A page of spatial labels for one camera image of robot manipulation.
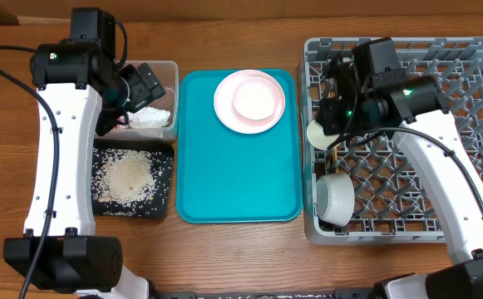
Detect white napkin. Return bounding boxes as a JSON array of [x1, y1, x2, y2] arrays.
[[129, 106, 170, 129]]

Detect white paper cup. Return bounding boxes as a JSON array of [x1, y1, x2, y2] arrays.
[[306, 120, 339, 150]]

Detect grey rice bowl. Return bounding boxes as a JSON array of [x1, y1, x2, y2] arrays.
[[315, 173, 355, 227]]

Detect small pink bowl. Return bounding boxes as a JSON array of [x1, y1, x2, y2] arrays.
[[233, 77, 279, 120]]

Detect cooked white rice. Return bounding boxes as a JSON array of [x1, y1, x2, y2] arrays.
[[91, 148, 172, 217]]

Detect large pink plate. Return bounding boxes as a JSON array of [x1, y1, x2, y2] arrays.
[[214, 70, 286, 135]]

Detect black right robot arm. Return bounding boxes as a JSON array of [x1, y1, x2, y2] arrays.
[[307, 37, 483, 298]]

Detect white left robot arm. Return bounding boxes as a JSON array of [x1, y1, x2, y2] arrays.
[[3, 7, 165, 298]]

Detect clear plastic waste bin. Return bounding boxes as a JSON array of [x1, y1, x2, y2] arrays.
[[96, 61, 180, 141]]

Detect black food waste tray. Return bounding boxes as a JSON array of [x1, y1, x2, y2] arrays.
[[90, 139, 175, 220]]

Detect teal serving tray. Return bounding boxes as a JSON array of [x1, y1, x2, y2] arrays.
[[176, 69, 303, 223]]

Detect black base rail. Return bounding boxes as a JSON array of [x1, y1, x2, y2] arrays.
[[158, 287, 372, 299]]

